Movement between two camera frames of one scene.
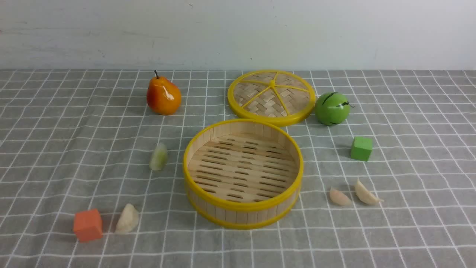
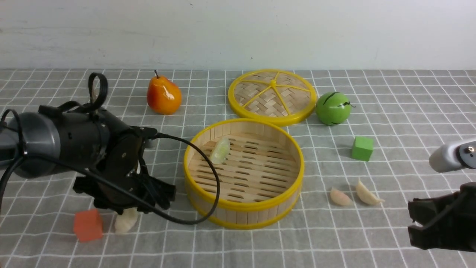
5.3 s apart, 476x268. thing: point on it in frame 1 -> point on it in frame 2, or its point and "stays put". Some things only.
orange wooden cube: [88, 225] stays put
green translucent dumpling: [159, 158] -> [220, 150]
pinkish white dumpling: [339, 198] stays put
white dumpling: [128, 220] stays put
